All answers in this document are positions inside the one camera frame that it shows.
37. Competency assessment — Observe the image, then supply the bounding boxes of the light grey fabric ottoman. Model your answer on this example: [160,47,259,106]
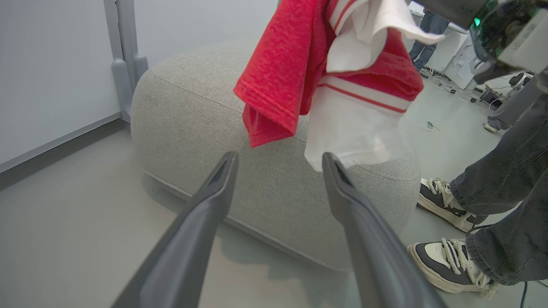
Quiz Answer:
[131,41,421,272]

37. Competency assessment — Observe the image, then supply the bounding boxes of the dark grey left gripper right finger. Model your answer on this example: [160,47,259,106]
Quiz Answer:
[322,152,448,308]

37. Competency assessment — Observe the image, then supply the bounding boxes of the cable clutter on floor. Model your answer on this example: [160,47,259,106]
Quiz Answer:
[422,68,510,112]

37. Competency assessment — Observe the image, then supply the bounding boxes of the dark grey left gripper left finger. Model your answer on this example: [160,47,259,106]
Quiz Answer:
[111,151,239,308]

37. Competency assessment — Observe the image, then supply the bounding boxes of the grey and cream sneaker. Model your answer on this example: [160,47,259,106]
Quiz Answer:
[407,238,499,299]
[417,178,488,233]

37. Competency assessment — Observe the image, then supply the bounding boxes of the person in blue jeans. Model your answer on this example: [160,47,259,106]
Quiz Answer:
[409,8,451,72]

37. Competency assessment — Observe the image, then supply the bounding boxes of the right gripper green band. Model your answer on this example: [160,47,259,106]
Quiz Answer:
[414,0,548,85]

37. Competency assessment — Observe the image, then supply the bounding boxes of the grey partition post foot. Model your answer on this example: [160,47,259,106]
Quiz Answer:
[103,0,149,122]

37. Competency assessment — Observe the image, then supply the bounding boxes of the person leg with white shoe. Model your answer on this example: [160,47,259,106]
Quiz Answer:
[484,77,545,134]

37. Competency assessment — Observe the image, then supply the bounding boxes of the white cabinet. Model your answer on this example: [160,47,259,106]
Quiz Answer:
[443,34,486,90]

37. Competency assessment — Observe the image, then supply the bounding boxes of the red and white shirt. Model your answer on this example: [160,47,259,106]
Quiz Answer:
[233,0,446,172]

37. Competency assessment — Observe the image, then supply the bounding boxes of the grey jeans leg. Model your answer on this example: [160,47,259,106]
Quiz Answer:
[450,92,548,216]
[465,182,548,286]

